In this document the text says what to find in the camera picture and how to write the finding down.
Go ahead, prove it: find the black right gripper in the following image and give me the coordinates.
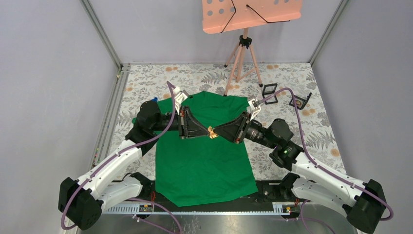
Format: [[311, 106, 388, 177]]
[[213, 110, 278, 149]]

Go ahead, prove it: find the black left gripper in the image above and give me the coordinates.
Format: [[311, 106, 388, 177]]
[[152, 106, 210, 139]]

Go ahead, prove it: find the orange brooch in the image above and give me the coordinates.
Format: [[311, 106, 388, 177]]
[[207, 126, 219, 139]]

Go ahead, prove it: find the green t-shirt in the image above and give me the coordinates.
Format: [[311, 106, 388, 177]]
[[150, 91, 258, 207]]

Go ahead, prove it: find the black display box frame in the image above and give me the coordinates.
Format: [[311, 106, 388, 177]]
[[262, 83, 279, 105]]

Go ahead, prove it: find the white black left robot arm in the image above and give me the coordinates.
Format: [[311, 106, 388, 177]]
[[58, 100, 213, 230]]

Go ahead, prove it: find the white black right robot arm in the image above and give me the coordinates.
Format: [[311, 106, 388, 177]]
[[209, 112, 386, 234]]

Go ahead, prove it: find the floral table mat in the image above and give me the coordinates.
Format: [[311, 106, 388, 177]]
[[112, 63, 348, 181]]

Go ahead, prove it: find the pink music stand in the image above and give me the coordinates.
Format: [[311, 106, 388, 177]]
[[201, 0, 303, 97]]

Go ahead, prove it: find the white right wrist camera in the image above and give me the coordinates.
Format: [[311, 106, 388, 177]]
[[247, 96, 261, 120]]

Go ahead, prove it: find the black box with ring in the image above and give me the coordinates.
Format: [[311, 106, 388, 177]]
[[289, 93, 312, 110]]

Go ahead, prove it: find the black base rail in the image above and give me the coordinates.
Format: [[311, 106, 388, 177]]
[[137, 180, 303, 214]]

